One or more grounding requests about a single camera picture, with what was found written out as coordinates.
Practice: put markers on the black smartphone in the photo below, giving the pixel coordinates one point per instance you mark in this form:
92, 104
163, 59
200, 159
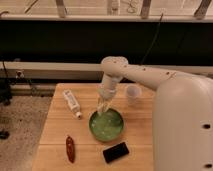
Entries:
115, 152

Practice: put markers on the green ceramic bowl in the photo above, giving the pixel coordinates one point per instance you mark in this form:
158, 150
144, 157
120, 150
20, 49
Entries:
107, 126

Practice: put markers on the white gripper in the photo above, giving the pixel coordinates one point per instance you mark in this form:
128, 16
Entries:
107, 89

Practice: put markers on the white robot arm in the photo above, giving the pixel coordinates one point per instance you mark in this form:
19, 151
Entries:
182, 118

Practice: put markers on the left wall outlet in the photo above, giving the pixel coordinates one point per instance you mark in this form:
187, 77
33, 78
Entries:
19, 74

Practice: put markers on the red chili pepper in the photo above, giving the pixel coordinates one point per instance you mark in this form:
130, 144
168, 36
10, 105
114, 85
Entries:
70, 149

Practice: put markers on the white tube bottle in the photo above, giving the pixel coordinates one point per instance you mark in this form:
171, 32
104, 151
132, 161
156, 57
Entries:
72, 103

